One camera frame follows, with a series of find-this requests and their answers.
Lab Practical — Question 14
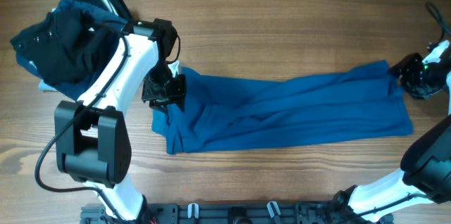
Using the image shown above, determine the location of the blue polo shirt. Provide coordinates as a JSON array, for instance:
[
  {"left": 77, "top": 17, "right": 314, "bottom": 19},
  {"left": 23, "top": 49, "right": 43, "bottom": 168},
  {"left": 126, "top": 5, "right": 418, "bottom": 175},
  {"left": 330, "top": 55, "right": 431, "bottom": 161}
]
[{"left": 152, "top": 61, "right": 413, "bottom": 154}]

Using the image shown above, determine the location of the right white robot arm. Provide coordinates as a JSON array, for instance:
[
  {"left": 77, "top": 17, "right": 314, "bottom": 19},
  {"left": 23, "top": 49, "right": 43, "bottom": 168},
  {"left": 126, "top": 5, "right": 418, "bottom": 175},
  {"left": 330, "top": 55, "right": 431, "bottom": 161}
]
[{"left": 326, "top": 40, "right": 450, "bottom": 223}]

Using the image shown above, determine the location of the pile of dark clothes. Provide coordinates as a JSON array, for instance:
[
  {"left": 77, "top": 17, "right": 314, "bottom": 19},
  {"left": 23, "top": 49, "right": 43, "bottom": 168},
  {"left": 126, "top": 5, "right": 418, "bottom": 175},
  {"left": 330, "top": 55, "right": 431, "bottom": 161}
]
[{"left": 10, "top": 0, "right": 132, "bottom": 100}]

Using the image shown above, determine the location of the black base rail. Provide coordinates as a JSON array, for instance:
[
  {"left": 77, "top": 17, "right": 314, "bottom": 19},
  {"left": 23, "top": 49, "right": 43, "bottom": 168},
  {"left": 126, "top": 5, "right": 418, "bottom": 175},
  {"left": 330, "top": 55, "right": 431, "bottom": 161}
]
[{"left": 80, "top": 201, "right": 367, "bottom": 224}]

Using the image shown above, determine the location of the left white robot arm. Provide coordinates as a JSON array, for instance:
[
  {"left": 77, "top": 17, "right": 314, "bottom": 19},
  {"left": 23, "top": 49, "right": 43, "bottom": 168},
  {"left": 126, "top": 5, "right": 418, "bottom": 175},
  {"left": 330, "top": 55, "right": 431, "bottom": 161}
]
[{"left": 55, "top": 19, "right": 186, "bottom": 223}]

